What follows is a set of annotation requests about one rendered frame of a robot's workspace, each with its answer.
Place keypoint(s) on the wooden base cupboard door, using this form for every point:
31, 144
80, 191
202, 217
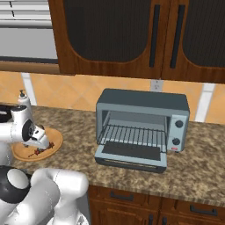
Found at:
193, 220
117, 215

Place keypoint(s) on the wooden drawer front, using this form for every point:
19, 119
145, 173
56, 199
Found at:
178, 206
140, 197

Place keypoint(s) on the kebab skewer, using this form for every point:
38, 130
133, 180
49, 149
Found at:
38, 151

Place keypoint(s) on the grey range hood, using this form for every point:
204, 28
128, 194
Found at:
26, 41

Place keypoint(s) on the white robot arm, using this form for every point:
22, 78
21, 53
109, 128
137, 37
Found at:
55, 190

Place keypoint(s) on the black hob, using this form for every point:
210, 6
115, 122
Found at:
4, 112

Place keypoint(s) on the white wall outlet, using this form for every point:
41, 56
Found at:
156, 85

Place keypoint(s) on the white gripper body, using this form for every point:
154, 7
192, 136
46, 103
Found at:
39, 141

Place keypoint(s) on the toaster oven door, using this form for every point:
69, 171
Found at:
132, 156

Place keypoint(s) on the wooden cupboard door dark panel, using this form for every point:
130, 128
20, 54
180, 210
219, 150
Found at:
105, 32
202, 32

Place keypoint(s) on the round wooden plate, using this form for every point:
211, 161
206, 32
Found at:
55, 139

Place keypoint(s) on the dark toaster oven timer knob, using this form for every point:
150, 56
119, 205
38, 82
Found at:
179, 123

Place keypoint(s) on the grey toaster oven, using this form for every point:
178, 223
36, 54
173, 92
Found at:
140, 101

